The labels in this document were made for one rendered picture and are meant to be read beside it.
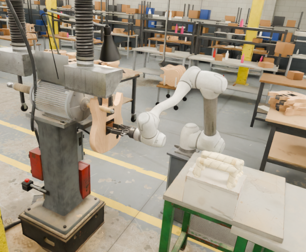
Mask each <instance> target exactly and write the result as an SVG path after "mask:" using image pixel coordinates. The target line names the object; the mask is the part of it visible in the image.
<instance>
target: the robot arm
mask: <svg viewBox="0 0 306 252"><path fill-rule="evenodd" d="M191 88H193V89H200V91H201V94H202V96H203V110H204V130H203V131H201V130H199V127H198V126H197V125H196V124H194V123H187V124H186V125H185V126H184V127H183V129H182V131H181V135H180V144H175V145H174V147H176V148H177V149H176V150H175V151H174V152H175V153H178V154H181V155H183V156H186V157H189V158H191V156H192V155H193V154H194V153H195V152H196V153H198V152H200V150H201V151H208V152H216V153H222V152H223V150H224V147H225V141H224V140H223V138H221V137H220V134H219V132H218V131H217V130H216V121H217V97H218V96H219V94H221V93H223V92H224V91H225V90H226V88H227V80H226V78H225V77H224V76H222V75H220V74H218V73H215V72H211V71H203V70H201V69H200V68H199V67H197V66H192V67H190V68H189V69H188V70H187V71H186V72H185V73H184V74H183V75H182V77H181V79H180V81H179V83H178V85H177V88H176V91H175V93H174V95H173V96H172V97H171V98H169V99H167V100H165V101H163V102H161V103H159V104H157V105H156V106H155V107H154V108H153V109H152V110H151V111H148V112H142V113H140V114H139V115H138V117H137V128H135V127H131V126H127V125H124V124H116V123H113V127H109V126H107V131H110V132H111V134H116V135H120V136H124V135H128V136H129V138H132V139H134V140H135V141H139V142H142V143H144V144H146V145H148V146H152V147H158V148H160V147H163V146H164V145H165V143H166V135H164V134H163V133H161V132H159V130H158V124H159V122H160V119H159V115H160V114H161V112H162V111H164V110H166V109H168V108H170V107H173V106H175V105H176V104H178V103H179V102H180V101H181V100H182V99H183V97H184V96H185V95H186V94H187V93H188V92H189V91H190V90H191ZM115 128H117V129H115Z"/></svg>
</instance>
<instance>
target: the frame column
mask: <svg viewBox="0 0 306 252"><path fill-rule="evenodd" d="M35 122H36V123H37V125H38V132H39V141H40V150H41V159H42V168H43V177H44V186H45V189H46V190H48V191H49V192H50V195H47V194H45V200H44V202H43V205H42V206H43V207H45V208H47V209H49V210H51V211H54V212H56V213H58V214H60V215H62V216H66V215H67V214H68V213H69V212H70V211H71V210H72V209H74V208H75V207H76V206H77V205H78V204H79V203H81V202H82V201H83V199H82V196H81V193H80V187H79V165H78V143H77V123H75V124H73V125H71V126H69V127H67V128H61V127H58V126H54V125H51V124H48V123H45V122H42V121H38V120H35Z"/></svg>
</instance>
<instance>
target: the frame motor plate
mask: <svg viewBox="0 0 306 252"><path fill-rule="evenodd" d="M31 112H32V111H30V112H28V113H26V117H28V118H31ZM43 113H45V112H44V111H40V110H37V109H36V110H35V116H34V119H35V120H38V121H41V122H44V123H47V124H51V125H54V126H57V127H60V128H63V129H65V128H67V127H69V126H71V125H73V124H75V123H77V121H74V122H71V123H67V122H64V121H61V120H58V119H54V118H51V117H48V116H44V115H42V114H43Z"/></svg>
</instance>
